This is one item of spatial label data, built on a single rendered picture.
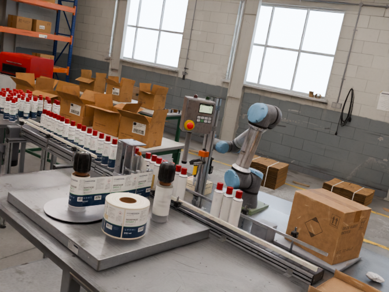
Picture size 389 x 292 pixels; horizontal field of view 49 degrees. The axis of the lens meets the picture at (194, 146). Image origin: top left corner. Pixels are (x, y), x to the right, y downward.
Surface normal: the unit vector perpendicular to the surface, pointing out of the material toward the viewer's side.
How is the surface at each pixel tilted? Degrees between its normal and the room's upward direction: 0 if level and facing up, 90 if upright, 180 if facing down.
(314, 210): 90
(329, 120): 90
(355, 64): 90
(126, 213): 90
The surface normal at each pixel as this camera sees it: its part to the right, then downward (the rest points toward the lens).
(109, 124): -0.53, 0.08
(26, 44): 0.82, 0.25
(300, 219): -0.78, 0.00
